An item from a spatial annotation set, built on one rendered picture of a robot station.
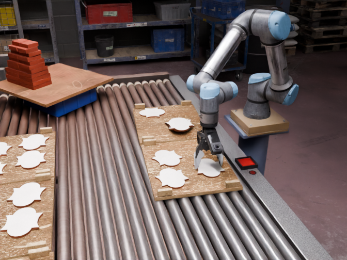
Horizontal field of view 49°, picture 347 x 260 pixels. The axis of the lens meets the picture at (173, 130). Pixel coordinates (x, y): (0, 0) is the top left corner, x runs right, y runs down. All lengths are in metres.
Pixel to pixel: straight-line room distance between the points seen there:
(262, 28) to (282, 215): 0.79
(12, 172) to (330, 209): 2.25
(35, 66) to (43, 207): 0.99
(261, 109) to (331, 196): 1.33
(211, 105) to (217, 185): 0.32
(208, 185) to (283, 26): 0.75
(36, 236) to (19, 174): 0.40
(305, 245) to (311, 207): 1.71
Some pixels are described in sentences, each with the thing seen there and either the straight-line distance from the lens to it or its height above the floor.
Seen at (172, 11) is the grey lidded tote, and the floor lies 0.76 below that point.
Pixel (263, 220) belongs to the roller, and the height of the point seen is 0.91.
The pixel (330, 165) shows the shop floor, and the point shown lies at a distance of 3.62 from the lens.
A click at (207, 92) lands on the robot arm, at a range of 1.45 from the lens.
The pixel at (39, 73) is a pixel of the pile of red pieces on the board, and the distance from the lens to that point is 2.25.
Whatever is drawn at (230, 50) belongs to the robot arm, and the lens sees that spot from 1.71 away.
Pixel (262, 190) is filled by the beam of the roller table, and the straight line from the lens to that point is 1.55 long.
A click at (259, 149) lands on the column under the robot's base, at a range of 2.18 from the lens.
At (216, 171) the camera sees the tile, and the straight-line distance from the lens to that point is 1.58.
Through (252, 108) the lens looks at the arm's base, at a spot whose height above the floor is 0.98.
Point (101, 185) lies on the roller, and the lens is 1.55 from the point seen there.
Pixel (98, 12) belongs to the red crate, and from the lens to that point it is 5.76.
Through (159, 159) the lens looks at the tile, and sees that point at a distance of 1.64.
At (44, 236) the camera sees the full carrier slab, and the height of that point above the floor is 0.94.
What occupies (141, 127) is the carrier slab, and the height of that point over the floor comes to 0.94.
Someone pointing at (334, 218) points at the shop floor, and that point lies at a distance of 3.01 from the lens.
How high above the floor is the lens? 1.82
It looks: 28 degrees down
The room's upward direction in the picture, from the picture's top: straight up
